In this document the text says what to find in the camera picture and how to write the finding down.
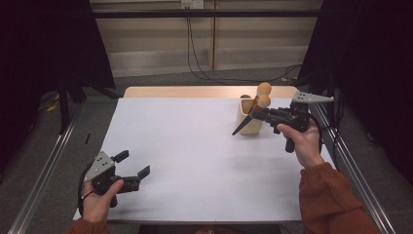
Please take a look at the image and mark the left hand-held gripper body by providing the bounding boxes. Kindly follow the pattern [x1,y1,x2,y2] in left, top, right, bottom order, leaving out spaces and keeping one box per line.
[82,151,142,209]

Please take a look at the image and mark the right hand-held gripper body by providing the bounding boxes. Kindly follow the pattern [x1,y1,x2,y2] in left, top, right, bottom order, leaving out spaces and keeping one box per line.
[268,91,335,154]

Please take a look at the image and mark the small gold-banded makeup brush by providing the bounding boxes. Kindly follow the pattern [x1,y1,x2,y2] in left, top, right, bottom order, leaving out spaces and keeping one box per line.
[231,95,272,137]

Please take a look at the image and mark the beige ceramic brush holder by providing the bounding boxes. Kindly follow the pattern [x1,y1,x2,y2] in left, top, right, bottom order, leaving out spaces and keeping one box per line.
[236,97,265,136]

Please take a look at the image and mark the large powder makeup brush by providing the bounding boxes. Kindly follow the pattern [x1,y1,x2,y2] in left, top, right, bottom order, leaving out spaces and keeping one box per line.
[248,81,273,115]

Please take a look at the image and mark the person's right hand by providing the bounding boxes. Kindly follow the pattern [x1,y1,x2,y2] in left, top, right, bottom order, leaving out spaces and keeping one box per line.
[276,118,325,170]

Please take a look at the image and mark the person's left hand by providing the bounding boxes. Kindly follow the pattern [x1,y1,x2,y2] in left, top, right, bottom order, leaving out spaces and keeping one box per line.
[81,178,126,223]

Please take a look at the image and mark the black metal stand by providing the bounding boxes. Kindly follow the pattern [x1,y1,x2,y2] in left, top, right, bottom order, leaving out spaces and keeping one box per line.
[325,74,337,126]
[57,74,71,135]

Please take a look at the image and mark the white table mat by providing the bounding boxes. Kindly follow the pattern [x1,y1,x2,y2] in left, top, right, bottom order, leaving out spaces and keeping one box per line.
[72,97,335,223]

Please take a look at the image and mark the wooden table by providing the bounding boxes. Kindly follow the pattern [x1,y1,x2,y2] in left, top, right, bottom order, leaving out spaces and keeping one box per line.
[123,85,301,99]

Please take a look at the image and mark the black curtain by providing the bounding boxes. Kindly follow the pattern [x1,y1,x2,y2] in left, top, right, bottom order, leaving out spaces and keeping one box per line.
[296,0,413,186]
[0,0,117,176]

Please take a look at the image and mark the black horizontal bar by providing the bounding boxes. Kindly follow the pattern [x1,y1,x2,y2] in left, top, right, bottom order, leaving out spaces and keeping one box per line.
[92,9,322,20]

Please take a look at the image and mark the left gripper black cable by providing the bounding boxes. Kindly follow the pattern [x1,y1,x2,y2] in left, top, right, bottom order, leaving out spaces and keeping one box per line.
[76,162,96,218]

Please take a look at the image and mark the aluminium rail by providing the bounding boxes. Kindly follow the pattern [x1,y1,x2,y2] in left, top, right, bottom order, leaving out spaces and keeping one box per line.
[7,100,84,234]
[311,98,397,234]

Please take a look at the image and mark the vertical wall trim strip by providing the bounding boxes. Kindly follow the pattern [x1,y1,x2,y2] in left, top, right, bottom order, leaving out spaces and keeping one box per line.
[209,0,217,71]

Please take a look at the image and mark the black wall cable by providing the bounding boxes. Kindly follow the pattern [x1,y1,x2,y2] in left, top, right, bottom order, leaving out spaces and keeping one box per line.
[186,17,303,84]
[188,17,228,82]

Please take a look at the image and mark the white wall socket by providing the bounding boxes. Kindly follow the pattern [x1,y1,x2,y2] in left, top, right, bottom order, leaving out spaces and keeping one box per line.
[180,0,205,10]

